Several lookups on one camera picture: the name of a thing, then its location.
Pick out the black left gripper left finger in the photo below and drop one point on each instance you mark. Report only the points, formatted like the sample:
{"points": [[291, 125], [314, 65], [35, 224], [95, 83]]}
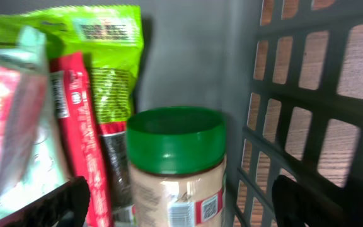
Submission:
{"points": [[66, 205]]}

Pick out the grey plastic shopping basket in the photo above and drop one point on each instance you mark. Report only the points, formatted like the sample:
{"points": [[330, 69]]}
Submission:
{"points": [[287, 75]]}

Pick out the green lid spice jar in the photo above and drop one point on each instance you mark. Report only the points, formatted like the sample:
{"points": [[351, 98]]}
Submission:
{"points": [[177, 166]]}

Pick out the green gummy candy bag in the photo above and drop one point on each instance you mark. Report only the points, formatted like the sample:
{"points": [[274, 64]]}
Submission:
{"points": [[110, 37]]}

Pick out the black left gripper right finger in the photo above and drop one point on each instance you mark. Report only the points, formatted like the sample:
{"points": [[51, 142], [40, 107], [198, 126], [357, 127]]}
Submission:
{"points": [[296, 206]]}

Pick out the teal snack packet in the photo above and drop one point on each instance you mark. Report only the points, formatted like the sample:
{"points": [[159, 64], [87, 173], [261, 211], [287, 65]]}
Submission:
{"points": [[47, 168]]}

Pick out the red tissue pack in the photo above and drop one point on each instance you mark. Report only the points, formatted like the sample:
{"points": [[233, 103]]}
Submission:
{"points": [[22, 94]]}

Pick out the red snack stick packet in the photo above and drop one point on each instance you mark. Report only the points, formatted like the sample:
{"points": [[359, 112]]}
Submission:
{"points": [[74, 111]]}

